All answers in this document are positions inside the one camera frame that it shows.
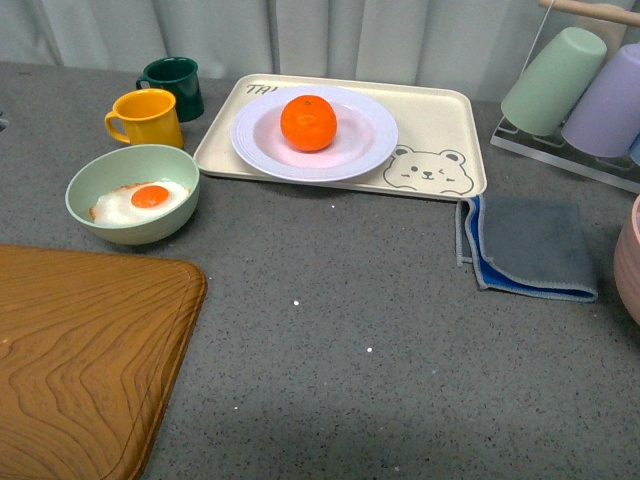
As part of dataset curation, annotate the lavender plastic cup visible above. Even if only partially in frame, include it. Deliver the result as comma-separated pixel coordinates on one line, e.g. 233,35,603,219
562,43,639,158

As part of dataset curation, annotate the fake fried egg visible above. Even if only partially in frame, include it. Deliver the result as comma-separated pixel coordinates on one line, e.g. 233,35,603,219
89,181,191,227

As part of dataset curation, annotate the blue grey folded cloth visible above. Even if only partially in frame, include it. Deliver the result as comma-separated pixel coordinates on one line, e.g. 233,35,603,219
455,193,598,303

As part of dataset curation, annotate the blue plastic cup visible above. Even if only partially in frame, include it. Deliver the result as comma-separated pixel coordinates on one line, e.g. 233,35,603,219
628,135,640,165

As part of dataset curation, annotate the wooden cutting board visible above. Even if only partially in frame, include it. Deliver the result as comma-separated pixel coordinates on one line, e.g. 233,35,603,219
1,245,207,479

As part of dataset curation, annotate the white round plate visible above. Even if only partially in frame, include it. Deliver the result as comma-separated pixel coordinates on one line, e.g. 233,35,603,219
231,85,399,183

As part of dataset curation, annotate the clear acrylic cup rack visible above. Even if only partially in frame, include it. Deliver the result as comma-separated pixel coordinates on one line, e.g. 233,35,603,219
491,15,639,193

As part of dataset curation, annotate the light green plastic cup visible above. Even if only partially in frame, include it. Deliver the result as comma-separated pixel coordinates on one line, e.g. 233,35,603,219
501,27,607,136

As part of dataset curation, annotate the orange mandarin fruit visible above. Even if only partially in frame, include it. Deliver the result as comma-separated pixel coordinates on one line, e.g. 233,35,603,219
280,95,338,152

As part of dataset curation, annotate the wooden rack dowel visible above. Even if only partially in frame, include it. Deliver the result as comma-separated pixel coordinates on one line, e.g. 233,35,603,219
537,0,639,28

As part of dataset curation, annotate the yellow enamel mug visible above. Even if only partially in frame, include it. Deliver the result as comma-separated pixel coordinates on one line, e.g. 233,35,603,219
104,88,184,148

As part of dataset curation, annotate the light green bowl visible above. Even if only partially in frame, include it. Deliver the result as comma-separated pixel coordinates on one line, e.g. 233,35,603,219
65,144,200,245

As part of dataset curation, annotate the dark green enamel mug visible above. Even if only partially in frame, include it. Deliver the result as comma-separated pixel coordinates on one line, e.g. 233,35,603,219
136,57,204,123

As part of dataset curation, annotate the pink ribbed bowl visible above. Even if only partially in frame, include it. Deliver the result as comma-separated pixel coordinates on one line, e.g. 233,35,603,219
614,198,640,323

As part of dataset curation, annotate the cream bear serving tray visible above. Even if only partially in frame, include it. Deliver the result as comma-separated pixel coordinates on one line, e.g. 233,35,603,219
194,74,487,201

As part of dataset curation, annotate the white curtain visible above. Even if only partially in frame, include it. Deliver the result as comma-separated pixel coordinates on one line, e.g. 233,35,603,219
0,0,640,104

